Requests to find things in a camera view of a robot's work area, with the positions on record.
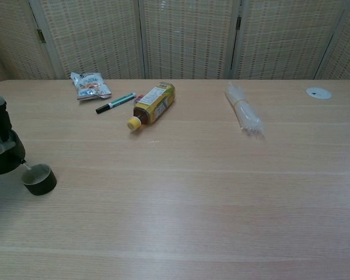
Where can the black cast iron teapot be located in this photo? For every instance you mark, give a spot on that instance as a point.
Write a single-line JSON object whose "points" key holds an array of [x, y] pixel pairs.
{"points": [[6, 163]]}

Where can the dark green ceramic cup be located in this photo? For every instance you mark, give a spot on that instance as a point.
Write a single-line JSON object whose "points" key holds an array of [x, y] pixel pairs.
{"points": [[43, 186]]}

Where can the brass screen hinge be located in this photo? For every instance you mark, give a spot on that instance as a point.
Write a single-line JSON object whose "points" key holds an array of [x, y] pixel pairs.
{"points": [[40, 35]]}

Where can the white blue snack bag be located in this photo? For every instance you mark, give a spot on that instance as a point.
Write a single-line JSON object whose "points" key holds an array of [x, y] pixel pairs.
{"points": [[89, 86]]}

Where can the green marker pen black cap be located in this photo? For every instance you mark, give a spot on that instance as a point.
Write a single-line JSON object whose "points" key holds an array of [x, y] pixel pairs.
{"points": [[116, 102]]}

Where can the small red candy packet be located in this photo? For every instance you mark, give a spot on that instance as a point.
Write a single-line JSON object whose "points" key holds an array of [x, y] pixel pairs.
{"points": [[138, 98]]}

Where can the tea bottle yellow label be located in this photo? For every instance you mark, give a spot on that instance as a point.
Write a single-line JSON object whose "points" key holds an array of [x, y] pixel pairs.
{"points": [[154, 105]]}

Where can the clear plastic straw bundle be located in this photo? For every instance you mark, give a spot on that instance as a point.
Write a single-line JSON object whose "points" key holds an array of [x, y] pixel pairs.
{"points": [[245, 112]]}

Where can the dark screen hinge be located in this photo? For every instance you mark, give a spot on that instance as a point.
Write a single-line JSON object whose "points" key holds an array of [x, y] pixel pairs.
{"points": [[238, 23]]}

